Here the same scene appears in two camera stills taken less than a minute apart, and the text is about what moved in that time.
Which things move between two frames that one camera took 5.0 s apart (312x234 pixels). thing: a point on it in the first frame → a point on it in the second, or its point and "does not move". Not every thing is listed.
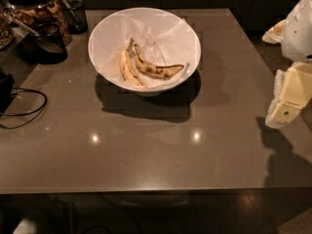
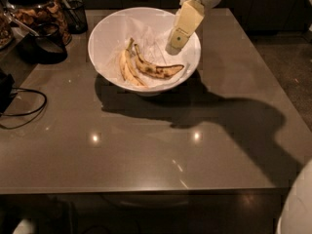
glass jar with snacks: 35,4 does not move
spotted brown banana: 163,71 does not move
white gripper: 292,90 → 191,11
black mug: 45,45 does not move
